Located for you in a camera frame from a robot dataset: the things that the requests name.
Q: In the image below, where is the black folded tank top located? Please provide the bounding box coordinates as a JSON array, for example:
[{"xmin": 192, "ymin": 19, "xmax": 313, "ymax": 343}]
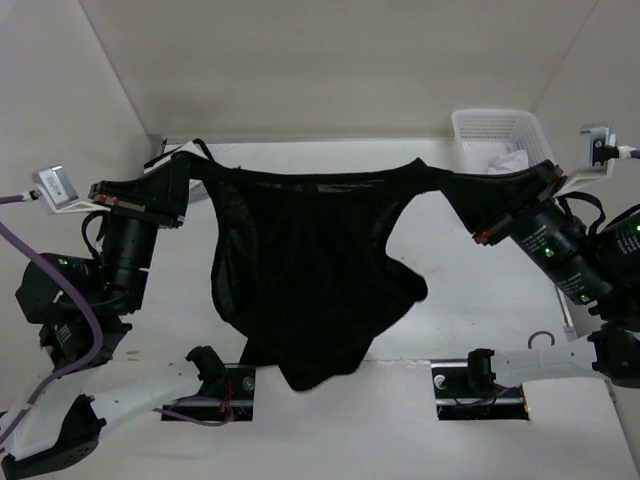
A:
[{"xmin": 143, "ymin": 139, "xmax": 214, "ymax": 174}]

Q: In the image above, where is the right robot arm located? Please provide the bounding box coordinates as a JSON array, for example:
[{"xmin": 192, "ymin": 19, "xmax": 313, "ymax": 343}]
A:
[{"xmin": 447, "ymin": 161, "xmax": 639, "ymax": 396}]

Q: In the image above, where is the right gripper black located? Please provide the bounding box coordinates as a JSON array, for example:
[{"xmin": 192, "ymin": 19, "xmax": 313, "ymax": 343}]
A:
[{"xmin": 431, "ymin": 156, "xmax": 613, "ymax": 301}]

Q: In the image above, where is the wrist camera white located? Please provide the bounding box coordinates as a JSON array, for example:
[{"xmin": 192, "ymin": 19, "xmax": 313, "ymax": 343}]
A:
[
  {"xmin": 31, "ymin": 165, "xmax": 102, "ymax": 214},
  {"xmin": 563, "ymin": 124, "xmax": 619, "ymax": 193}
]

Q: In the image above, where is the black tank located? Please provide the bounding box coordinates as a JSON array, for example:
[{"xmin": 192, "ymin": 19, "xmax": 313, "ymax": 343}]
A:
[
  {"xmin": 143, "ymin": 139, "xmax": 214, "ymax": 174},
  {"xmin": 172, "ymin": 152, "xmax": 539, "ymax": 394}
]

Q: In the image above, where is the pink white garment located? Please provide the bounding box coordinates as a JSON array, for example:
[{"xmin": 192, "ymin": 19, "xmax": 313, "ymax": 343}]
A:
[{"xmin": 487, "ymin": 150, "xmax": 529, "ymax": 175}]

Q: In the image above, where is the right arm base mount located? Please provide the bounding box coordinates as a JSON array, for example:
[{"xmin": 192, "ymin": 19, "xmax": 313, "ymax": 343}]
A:
[{"xmin": 430, "ymin": 360, "xmax": 529, "ymax": 421}]

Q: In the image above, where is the white folded tank top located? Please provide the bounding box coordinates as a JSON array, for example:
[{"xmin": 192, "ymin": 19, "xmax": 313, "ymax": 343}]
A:
[{"xmin": 189, "ymin": 179, "xmax": 208, "ymax": 204}]

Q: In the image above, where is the white plastic basket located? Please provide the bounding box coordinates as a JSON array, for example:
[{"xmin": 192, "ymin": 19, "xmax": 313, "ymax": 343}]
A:
[{"xmin": 451, "ymin": 108, "xmax": 555, "ymax": 174}]

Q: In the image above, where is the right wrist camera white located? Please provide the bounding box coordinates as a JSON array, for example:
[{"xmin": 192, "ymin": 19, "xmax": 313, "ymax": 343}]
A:
[{"xmin": 563, "ymin": 124, "xmax": 619, "ymax": 193}]

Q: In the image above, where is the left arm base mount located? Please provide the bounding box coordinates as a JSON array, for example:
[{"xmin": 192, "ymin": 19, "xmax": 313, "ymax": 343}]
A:
[{"xmin": 157, "ymin": 364, "xmax": 256, "ymax": 426}]

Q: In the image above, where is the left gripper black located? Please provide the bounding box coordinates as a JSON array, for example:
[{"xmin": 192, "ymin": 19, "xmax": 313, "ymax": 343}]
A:
[{"xmin": 92, "ymin": 150, "xmax": 197, "ymax": 309}]

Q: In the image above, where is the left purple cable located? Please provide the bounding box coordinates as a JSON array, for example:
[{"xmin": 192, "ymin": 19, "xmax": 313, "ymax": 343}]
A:
[{"xmin": 0, "ymin": 192, "xmax": 236, "ymax": 451}]

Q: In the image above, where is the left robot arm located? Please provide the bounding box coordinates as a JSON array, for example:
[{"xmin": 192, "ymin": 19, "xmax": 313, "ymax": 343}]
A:
[{"xmin": 1, "ymin": 151, "xmax": 226, "ymax": 479}]

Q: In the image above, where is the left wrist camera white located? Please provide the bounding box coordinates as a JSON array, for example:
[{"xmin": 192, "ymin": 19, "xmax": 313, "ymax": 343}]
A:
[{"xmin": 31, "ymin": 165, "xmax": 102, "ymax": 214}]

